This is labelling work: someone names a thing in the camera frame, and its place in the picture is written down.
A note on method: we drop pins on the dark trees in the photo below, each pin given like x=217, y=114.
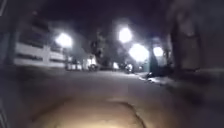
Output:
x=106, y=50

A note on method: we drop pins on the dark asphalt road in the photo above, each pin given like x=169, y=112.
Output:
x=100, y=90

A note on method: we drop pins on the row of street lamps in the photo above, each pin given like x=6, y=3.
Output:
x=138, y=51

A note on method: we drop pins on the row of parked vehicles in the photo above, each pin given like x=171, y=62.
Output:
x=83, y=65

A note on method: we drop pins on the raised kerb strip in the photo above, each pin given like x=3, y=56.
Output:
x=173, y=80

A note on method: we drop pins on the dark tree trunk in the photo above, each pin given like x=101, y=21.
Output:
x=185, y=43

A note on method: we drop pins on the pale multi-storey building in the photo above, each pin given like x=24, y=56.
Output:
x=33, y=50

